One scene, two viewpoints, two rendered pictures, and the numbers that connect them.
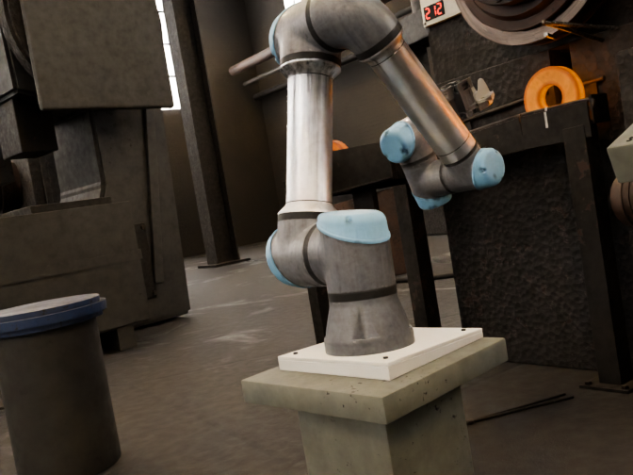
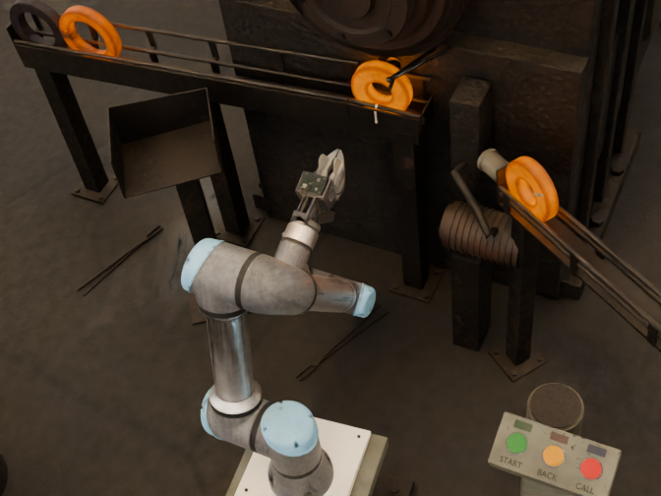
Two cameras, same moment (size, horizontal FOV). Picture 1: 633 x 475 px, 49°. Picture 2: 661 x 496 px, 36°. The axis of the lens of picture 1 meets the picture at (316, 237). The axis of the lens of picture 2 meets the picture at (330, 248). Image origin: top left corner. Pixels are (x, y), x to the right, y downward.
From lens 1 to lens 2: 1.90 m
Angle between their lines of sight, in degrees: 50
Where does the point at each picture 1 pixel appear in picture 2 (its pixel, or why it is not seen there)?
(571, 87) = (401, 93)
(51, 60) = not seen: outside the picture
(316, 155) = (244, 370)
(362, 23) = (291, 310)
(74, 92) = not seen: outside the picture
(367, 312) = (310, 481)
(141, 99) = not seen: outside the picture
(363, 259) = (306, 460)
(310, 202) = (244, 401)
